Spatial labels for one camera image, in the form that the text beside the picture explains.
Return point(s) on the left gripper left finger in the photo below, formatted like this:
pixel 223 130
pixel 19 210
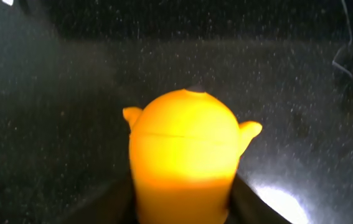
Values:
pixel 114 205

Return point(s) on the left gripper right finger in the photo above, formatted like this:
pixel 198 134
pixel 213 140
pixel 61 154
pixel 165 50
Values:
pixel 247 205

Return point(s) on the yellow rubber duck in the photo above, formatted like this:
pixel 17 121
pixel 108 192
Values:
pixel 182 140

